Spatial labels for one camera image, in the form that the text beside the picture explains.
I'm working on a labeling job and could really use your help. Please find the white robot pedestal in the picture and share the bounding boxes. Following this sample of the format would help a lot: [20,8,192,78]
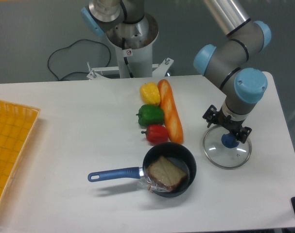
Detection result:
[86,12,174,80]

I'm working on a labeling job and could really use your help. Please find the glass pot lid blue knob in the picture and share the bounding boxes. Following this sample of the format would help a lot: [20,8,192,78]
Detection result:
[202,123,252,170]

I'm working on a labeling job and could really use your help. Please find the yellow bell pepper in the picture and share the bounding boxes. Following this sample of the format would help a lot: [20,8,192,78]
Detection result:
[139,82,161,106]

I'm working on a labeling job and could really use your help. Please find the red bell pepper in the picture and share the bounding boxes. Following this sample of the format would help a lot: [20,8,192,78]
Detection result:
[141,124,169,144]

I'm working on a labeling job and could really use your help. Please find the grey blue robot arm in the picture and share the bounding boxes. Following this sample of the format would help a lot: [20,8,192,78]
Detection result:
[81,0,271,146]

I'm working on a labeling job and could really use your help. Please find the black floor cable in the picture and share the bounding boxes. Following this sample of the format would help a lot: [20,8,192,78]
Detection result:
[47,39,112,81]

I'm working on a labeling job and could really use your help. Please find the black pot blue handle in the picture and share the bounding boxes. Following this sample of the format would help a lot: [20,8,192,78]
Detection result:
[87,142,197,198]

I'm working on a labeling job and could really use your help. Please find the orange baguette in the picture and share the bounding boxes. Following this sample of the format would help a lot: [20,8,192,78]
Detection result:
[157,79,184,144]

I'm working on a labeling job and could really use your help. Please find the wrapped bread slice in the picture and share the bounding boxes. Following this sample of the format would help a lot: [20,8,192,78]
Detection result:
[137,155,190,195]

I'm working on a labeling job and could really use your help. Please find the green bell pepper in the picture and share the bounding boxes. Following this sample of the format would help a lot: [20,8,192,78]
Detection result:
[136,104,164,127]

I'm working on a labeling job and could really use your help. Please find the yellow plastic basket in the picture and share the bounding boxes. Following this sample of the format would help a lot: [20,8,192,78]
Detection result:
[0,100,40,204]

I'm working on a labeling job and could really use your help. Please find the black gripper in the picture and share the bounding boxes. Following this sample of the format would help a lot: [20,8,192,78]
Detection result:
[203,105,252,144]

